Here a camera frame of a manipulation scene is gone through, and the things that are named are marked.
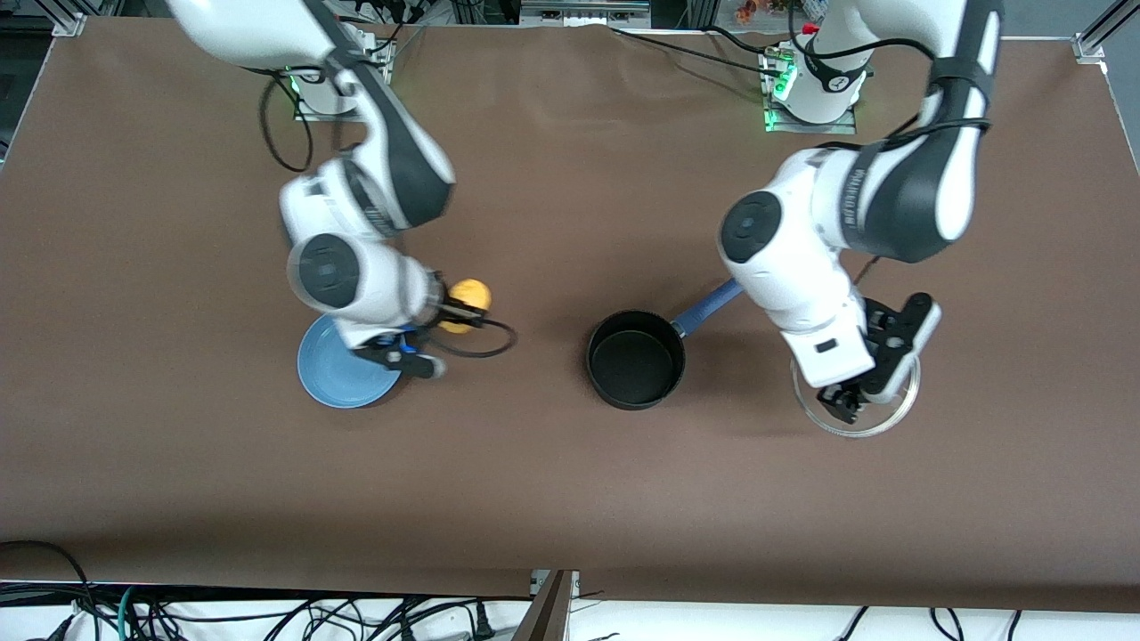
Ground black looped floor cable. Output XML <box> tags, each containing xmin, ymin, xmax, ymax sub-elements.
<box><xmin>0</xmin><ymin>540</ymin><xmax>94</xmax><ymax>641</ymax></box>

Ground glass lid with blue knob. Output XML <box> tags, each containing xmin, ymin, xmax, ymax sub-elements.
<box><xmin>791</xmin><ymin>352</ymin><xmax>922</xmax><ymax>439</ymax></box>

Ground aluminium profile beam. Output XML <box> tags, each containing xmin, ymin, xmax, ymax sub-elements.
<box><xmin>512</xmin><ymin>570</ymin><xmax>580</xmax><ymax>641</ymax></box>

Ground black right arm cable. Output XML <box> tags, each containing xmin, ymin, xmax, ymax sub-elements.
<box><xmin>258</xmin><ymin>67</ymin><xmax>518</xmax><ymax>360</ymax></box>

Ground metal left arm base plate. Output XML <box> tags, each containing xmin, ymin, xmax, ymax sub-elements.
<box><xmin>761</xmin><ymin>45</ymin><xmax>860</xmax><ymax>134</ymax></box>

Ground brown table mat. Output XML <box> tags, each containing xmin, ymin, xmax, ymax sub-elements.
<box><xmin>0</xmin><ymin>16</ymin><xmax>1140</xmax><ymax>615</ymax></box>

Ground black pot with blue handle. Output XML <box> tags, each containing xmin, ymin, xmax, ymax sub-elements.
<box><xmin>585</xmin><ymin>278</ymin><xmax>745</xmax><ymax>411</ymax></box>

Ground blue round plate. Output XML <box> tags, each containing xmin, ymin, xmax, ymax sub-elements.
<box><xmin>297</xmin><ymin>312</ymin><xmax>406</xmax><ymax>410</ymax></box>

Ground black cable across mat edge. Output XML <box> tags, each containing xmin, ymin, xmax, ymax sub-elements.
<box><xmin>613</xmin><ymin>25</ymin><xmax>789</xmax><ymax>79</ymax></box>

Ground yellow potato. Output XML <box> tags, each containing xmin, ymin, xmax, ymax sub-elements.
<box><xmin>438</xmin><ymin>279</ymin><xmax>493</xmax><ymax>336</ymax></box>

